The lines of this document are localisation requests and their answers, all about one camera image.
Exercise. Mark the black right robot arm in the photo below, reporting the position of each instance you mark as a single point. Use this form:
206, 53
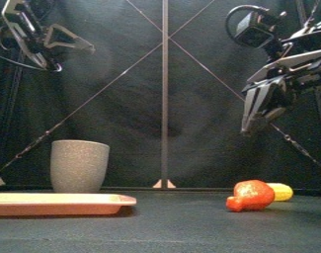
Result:
316, 23

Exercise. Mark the pole foot bracket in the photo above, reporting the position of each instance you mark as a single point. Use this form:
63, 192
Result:
163, 184

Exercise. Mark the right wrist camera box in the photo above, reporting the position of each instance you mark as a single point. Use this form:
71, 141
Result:
254, 31

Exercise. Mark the grey speckled cup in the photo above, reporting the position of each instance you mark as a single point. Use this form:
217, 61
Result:
79, 168

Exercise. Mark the vertical metal frame pole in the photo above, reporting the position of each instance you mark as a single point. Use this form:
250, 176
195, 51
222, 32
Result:
165, 99

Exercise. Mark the yellow toy corn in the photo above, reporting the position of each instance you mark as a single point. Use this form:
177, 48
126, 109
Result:
283, 192

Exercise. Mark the red toy drumstick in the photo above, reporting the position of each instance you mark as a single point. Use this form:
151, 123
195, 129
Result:
253, 196

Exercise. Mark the pink rectangular tray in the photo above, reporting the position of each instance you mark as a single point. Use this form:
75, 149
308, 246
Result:
56, 202

